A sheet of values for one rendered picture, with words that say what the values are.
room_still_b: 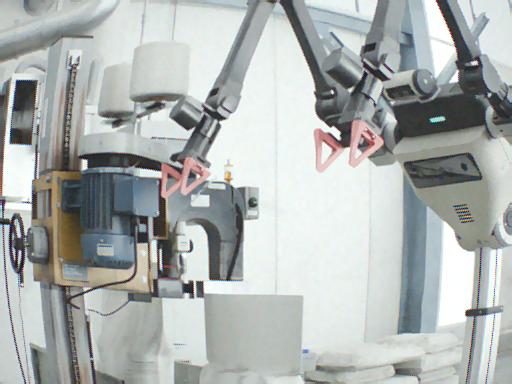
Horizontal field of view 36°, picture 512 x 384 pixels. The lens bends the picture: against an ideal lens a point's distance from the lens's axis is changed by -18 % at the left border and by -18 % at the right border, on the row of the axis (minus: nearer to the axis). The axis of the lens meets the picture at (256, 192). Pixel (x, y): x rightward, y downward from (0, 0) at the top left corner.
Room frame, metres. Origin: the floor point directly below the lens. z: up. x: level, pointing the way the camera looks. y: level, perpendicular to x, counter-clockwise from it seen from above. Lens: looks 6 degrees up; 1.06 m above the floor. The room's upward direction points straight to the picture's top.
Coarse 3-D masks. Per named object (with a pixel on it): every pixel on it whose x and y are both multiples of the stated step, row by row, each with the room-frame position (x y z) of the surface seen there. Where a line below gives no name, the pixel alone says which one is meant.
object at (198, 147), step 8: (192, 136) 2.15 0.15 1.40; (200, 136) 2.15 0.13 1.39; (192, 144) 2.14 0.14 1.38; (200, 144) 2.14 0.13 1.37; (208, 144) 2.15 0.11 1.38; (176, 152) 2.16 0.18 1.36; (192, 152) 2.10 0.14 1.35; (200, 152) 2.14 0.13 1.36; (200, 160) 2.13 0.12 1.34; (208, 168) 2.13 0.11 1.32
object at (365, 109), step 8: (352, 96) 1.65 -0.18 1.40; (360, 96) 1.64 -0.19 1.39; (352, 104) 1.64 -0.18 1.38; (360, 104) 1.64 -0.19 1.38; (368, 104) 1.64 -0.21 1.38; (344, 112) 1.64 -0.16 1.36; (352, 112) 1.61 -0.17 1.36; (360, 112) 1.60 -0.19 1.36; (368, 112) 1.64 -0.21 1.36; (328, 120) 1.68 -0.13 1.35; (336, 120) 1.66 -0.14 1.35; (368, 120) 1.61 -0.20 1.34; (336, 128) 1.70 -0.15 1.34; (376, 128) 1.62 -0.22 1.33
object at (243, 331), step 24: (216, 312) 2.37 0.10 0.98; (240, 312) 2.24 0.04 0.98; (264, 312) 2.19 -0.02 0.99; (288, 312) 2.15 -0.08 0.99; (216, 336) 2.39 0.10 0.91; (240, 336) 2.24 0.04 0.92; (264, 336) 2.19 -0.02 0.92; (288, 336) 2.15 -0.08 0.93; (216, 360) 2.41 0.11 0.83; (240, 360) 2.24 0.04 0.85; (264, 360) 2.19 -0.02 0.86; (288, 360) 2.14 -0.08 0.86
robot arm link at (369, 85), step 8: (368, 72) 1.66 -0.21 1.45; (360, 80) 1.66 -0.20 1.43; (368, 80) 1.65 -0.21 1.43; (376, 80) 1.66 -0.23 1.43; (352, 88) 1.67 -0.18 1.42; (360, 88) 1.65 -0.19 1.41; (368, 88) 1.65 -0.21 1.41; (376, 88) 1.65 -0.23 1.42; (368, 96) 1.65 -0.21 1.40; (376, 96) 1.65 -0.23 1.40; (376, 104) 1.66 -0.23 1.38
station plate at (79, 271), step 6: (66, 264) 2.31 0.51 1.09; (72, 264) 2.32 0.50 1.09; (78, 264) 2.33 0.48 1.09; (84, 264) 2.34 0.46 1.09; (66, 270) 2.31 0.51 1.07; (72, 270) 2.32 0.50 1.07; (78, 270) 2.33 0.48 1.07; (84, 270) 2.34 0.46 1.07; (66, 276) 2.31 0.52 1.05; (72, 276) 2.32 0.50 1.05; (78, 276) 2.33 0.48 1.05; (84, 276) 2.34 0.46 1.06
